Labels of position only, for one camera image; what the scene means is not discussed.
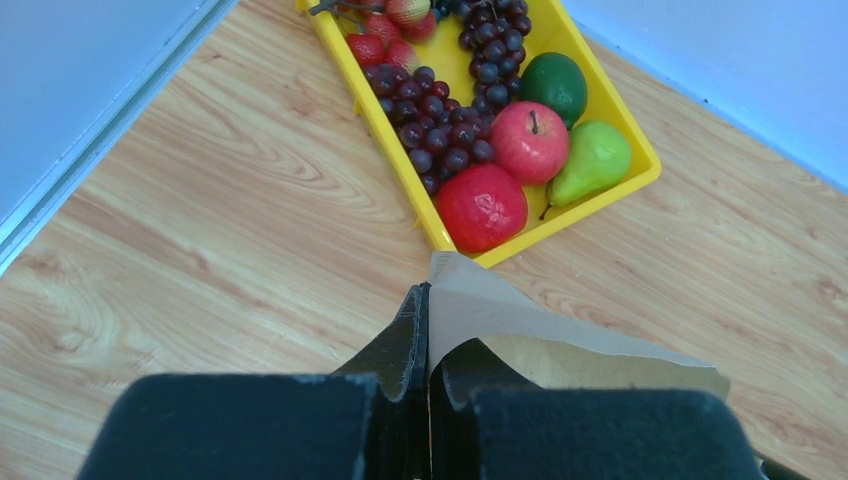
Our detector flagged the red apple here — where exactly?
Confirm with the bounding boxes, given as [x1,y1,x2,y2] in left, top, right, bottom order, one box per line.
[435,164,528,254]
[490,101,570,186]

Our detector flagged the brown paper coffee filter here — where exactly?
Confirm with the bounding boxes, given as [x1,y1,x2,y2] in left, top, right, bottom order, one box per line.
[428,251,731,399]

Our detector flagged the green pear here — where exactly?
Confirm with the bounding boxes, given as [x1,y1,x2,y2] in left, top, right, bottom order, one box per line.
[539,120,632,220]

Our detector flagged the small red fruits cluster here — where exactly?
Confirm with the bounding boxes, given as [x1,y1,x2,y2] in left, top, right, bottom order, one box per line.
[331,0,437,74]

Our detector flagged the red apple middle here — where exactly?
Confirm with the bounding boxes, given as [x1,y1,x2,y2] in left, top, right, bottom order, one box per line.
[490,101,570,186]

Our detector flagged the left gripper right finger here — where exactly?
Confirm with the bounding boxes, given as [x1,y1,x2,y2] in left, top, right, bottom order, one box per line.
[429,340,761,479]

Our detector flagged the red apple front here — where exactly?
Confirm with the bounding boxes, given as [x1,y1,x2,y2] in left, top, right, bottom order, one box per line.
[435,164,528,254]

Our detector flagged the green lime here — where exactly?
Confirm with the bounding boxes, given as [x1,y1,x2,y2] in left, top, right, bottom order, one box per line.
[519,52,588,129]

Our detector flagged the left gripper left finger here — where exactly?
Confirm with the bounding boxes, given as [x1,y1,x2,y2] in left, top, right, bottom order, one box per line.
[78,283,430,479]

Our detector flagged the yellow plastic fruit tray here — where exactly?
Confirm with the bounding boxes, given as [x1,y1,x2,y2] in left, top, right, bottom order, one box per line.
[297,1,661,267]

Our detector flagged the dark purple grape bunch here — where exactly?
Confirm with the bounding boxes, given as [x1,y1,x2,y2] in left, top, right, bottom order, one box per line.
[361,1,532,196]

